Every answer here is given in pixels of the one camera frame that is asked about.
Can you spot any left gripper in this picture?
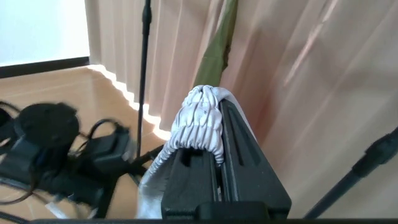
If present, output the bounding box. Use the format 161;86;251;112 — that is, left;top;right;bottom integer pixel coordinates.
37;167;122;218

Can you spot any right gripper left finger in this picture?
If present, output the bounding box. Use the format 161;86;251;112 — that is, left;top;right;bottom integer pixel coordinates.
161;147;223;219

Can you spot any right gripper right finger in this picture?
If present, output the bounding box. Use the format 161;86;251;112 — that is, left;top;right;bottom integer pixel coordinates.
219;98;292;218

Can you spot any green long-sleeved shirt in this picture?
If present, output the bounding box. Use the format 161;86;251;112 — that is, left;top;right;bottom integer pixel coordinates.
192;0;239;88

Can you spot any beige curtain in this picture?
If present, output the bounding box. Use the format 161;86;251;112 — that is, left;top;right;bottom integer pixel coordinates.
83;0;398;218

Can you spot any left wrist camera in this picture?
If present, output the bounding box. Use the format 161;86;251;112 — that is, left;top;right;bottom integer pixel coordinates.
81;119;133;177

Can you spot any black cable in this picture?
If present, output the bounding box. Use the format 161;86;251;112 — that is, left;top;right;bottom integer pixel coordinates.
0;210;30;224

